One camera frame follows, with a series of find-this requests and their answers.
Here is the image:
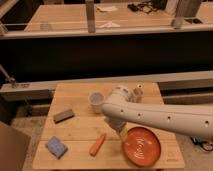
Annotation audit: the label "orange pepper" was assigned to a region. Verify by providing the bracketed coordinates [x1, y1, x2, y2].
[89, 134, 106, 156]

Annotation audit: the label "white paper on far table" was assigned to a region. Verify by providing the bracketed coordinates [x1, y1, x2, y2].
[98, 21, 120, 28]

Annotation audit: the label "black cables on far table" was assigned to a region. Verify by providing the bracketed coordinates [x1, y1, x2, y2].
[127, 0, 168, 14]

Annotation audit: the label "translucent plastic cup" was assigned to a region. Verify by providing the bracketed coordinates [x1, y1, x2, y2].
[88, 91, 105, 113]

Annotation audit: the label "grey metal post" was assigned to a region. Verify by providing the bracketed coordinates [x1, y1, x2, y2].
[171, 0, 203, 29]
[85, 0, 95, 33]

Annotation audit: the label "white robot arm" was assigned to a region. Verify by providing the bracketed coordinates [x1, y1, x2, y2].
[102, 86, 213, 141]

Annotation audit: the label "orange ceramic bowl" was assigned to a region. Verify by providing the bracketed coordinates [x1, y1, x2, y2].
[123, 127, 161, 167]

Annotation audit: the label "blue and black device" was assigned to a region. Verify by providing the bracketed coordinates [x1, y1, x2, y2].
[191, 137, 213, 152]

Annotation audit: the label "wooden table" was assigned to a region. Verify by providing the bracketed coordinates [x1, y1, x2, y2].
[32, 82, 186, 171]

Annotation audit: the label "grey metal post right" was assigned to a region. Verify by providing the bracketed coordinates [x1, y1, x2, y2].
[171, 0, 203, 29]

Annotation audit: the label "blue sponge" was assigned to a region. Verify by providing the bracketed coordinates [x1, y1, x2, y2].
[45, 136, 68, 159]

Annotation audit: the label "dark grey sponge block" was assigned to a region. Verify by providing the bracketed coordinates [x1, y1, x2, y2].
[53, 109, 75, 124]

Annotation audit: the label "brown cardboard box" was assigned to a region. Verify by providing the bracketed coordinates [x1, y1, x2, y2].
[0, 121, 30, 171]

